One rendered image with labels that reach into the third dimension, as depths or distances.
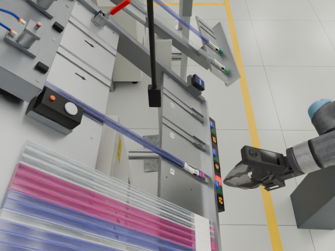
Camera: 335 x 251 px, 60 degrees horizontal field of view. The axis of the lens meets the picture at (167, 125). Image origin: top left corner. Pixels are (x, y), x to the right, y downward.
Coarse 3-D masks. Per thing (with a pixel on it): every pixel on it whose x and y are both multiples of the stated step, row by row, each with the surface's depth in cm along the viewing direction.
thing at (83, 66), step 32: (64, 32) 64; (96, 32) 72; (64, 64) 60; (96, 64) 67; (0, 96) 46; (96, 96) 63; (0, 128) 44; (32, 128) 48; (96, 128) 59; (0, 160) 42; (0, 192) 41
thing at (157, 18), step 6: (132, 0) 84; (138, 0) 85; (138, 6) 85; (144, 6) 86; (156, 18) 89; (162, 18) 91; (162, 24) 91; (168, 24) 92; (174, 30) 93; (180, 36) 95; (186, 42) 97; (192, 42) 98; (198, 48) 100; (204, 54) 102; (210, 60) 105
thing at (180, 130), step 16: (176, 96) 90; (192, 96) 99; (160, 112) 81; (176, 112) 86; (192, 112) 94; (160, 128) 78; (176, 128) 82; (192, 128) 90; (160, 144) 74; (176, 144) 79; (192, 144) 86; (160, 160) 71; (192, 160) 82; (160, 176) 69; (176, 176) 73; (192, 176) 79; (160, 192) 66; (176, 192) 71; (192, 192) 76; (192, 208) 73; (208, 208) 78
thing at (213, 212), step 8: (208, 112) 98; (208, 120) 95; (208, 128) 93; (208, 136) 91; (208, 144) 89; (208, 152) 88; (208, 160) 86; (208, 168) 85; (208, 176) 84; (208, 184) 82; (208, 192) 81; (208, 200) 80; (216, 200) 79; (216, 208) 77; (216, 216) 76; (216, 224) 74; (216, 232) 73; (216, 240) 72; (216, 248) 71
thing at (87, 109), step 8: (48, 88) 53; (56, 88) 54; (64, 96) 55; (72, 96) 56; (80, 104) 57; (88, 112) 58; (96, 112) 60; (104, 120) 60; (112, 120) 62; (120, 128) 63; (128, 136) 65; (136, 136) 66; (144, 144) 68; (152, 144) 69; (160, 152) 70; (168, 160) 73; (176, 160) 74; (200, 176) 80
